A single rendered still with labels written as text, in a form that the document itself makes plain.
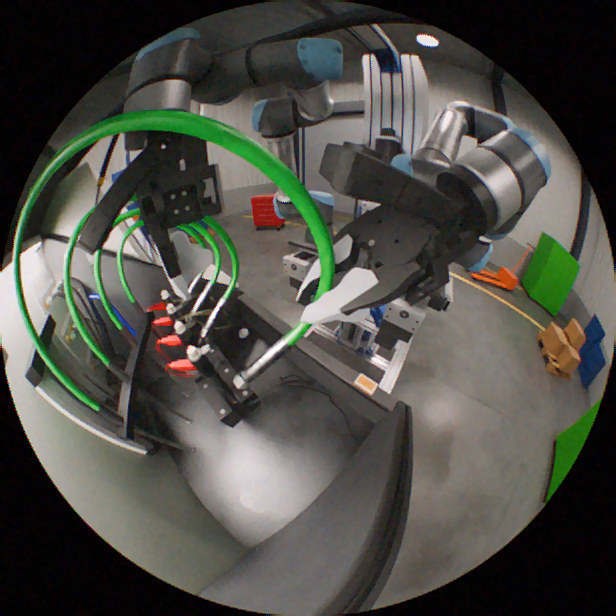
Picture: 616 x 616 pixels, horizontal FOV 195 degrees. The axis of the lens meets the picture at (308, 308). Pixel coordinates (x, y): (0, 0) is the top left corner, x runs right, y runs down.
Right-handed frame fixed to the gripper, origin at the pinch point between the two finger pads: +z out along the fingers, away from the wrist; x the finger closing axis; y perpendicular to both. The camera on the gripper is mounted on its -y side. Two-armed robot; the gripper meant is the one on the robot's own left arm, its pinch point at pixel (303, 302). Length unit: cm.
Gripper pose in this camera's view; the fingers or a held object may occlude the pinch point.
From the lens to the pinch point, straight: 18.9
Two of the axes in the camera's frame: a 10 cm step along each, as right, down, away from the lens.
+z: -7.1, 5.1, 4.8
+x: -2.0, -8.0, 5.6
